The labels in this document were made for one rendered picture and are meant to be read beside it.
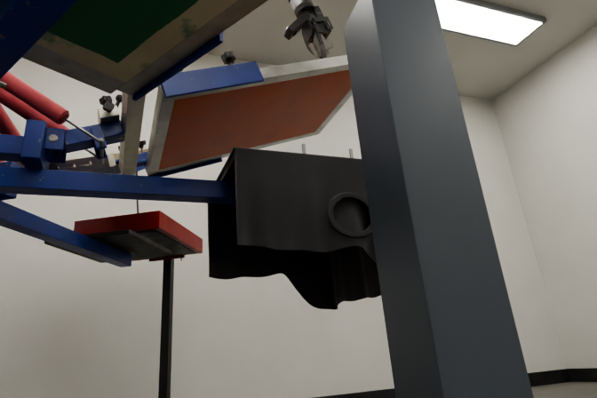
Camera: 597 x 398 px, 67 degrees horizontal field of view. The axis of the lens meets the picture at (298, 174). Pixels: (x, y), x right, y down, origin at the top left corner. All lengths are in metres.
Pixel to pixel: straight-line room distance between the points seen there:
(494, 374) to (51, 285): 2.96
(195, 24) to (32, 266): 2.78
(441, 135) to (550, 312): 4.27
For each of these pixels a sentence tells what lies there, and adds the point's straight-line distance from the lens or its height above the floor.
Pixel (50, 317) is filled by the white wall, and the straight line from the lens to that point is 3.44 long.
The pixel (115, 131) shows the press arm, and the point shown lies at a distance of 1.54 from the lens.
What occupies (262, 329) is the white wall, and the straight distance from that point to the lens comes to 3.56.
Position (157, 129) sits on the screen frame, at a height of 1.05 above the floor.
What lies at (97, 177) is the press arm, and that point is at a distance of 1.48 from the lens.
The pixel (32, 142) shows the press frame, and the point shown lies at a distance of 1.48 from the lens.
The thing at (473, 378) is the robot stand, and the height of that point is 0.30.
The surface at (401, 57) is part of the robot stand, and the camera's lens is 1.10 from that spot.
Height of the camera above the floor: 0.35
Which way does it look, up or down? 22 degrees up
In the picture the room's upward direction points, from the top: 5 degrees counter-clockwise
